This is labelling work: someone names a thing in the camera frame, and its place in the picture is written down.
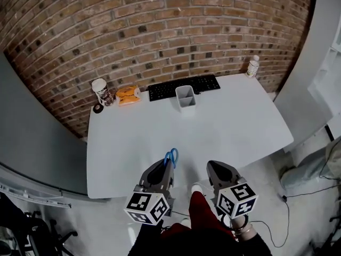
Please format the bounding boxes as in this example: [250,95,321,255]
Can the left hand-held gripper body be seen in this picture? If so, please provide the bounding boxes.
[123,158,176,226]

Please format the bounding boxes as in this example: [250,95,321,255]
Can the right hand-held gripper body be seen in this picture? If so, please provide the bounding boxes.
[206,160,259,220]

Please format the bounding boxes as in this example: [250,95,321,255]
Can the blue-handled scissors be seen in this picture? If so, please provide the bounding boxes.
[164,148,179,168]

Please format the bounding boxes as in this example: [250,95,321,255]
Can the grey divided container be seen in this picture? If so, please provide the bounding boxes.
[175,85,197,114]

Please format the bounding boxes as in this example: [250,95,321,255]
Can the person's left forearm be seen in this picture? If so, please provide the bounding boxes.
[127,221,165,256]

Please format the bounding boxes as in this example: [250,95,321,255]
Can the person's right forearm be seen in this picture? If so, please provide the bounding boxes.
[230,215,273,256]

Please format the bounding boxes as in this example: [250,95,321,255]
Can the person's red-trousered leg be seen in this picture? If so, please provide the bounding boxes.
[161,190,235,241]

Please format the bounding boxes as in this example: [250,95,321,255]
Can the clear plastic bag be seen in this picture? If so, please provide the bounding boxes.
[280,156,330,196]

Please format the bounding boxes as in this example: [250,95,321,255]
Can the orange snack packet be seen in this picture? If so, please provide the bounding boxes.
[115,85,142,106]

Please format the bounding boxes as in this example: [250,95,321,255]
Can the black office chair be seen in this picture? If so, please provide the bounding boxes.
[0,192,78,256]

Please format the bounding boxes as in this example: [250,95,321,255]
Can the black keyboard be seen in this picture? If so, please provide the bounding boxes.
[148,74,221,102]

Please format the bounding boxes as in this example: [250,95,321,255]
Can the patterned paper cup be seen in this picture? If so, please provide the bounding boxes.
[91,78,116,107]

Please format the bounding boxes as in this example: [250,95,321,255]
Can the white-capped plastic bottle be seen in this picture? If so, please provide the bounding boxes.
[245,54,260,78]

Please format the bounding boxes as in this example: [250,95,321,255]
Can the grey partition panel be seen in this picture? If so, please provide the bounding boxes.
[0,51,89,197]
[273,0,341,143]

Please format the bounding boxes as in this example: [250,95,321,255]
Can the metal bracelet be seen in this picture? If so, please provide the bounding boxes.
[233,223,253,236]

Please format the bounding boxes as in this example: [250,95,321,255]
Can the black floor cable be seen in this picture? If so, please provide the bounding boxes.
[249,195,291,248]

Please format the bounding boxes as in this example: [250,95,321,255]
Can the white metal rail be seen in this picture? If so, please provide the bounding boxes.
[0,182,72,210]

